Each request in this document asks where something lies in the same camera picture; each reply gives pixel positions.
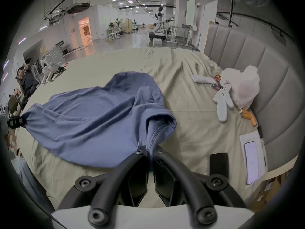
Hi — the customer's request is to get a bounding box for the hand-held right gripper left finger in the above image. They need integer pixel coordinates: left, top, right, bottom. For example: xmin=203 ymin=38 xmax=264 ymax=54
xmin=58 ymin=147 xmax=150 ymax=227

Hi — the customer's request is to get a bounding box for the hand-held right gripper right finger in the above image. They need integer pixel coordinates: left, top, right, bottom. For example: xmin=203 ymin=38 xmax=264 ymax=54
xmin=152 ymin=146 xmax=247 ymax=227

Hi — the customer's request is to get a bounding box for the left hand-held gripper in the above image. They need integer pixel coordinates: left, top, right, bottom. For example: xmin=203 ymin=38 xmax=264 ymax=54
xmin=0 ymin=115 xmax=24 ymax=135

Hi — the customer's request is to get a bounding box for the blue shirt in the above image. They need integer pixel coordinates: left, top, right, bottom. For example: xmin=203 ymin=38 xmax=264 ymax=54
xmin=21 ymin=72 xmax=177 ymax=168

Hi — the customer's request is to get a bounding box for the black phone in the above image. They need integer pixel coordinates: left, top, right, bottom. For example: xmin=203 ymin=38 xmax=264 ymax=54
xmin=209 ymin=152 xmax=230 ymax=176

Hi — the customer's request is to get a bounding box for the bed with beige sheet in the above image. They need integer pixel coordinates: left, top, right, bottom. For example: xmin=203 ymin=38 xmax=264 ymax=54
xmin=18 ymin=47 xmax=268 ymax=210

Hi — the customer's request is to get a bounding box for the white paper sheet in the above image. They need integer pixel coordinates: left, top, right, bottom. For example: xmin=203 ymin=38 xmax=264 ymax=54
xmin=239 ymin=130 xmax=269 ymax=188

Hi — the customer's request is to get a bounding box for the cardboard carton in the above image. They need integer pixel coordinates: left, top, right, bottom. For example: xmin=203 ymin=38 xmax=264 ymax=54
xmin=248 ymin=168 xmax=291 ymax=212

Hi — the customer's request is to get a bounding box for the orange tube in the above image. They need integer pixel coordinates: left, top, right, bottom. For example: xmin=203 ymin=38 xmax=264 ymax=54
xmin=239 ymin=108 xmax=258 ymax=127

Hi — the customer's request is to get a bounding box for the red snack packet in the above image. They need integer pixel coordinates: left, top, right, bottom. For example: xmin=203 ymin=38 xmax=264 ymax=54
xmin=213 ymin=74 xmax=224 ymax=90

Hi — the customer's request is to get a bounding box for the white plastic bag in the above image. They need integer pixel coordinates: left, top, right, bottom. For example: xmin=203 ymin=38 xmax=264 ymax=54
xmin=220 ymin=65 xmax=261 ymax=110

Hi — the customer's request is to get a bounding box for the grey padded headboard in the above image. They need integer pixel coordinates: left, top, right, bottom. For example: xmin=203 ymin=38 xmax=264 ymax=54
xmin=204 ymin=23 xmax=302 ymax=173

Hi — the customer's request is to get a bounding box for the white standing desk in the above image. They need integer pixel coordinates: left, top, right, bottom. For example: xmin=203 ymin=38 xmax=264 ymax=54
xmin=167 ymin=24 xmax=199 ymax=48

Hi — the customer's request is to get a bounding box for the white humanoid robot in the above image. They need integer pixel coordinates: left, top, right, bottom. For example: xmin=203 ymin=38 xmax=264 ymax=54
xmin=149 ymin=6 xmax=175 ymax=42

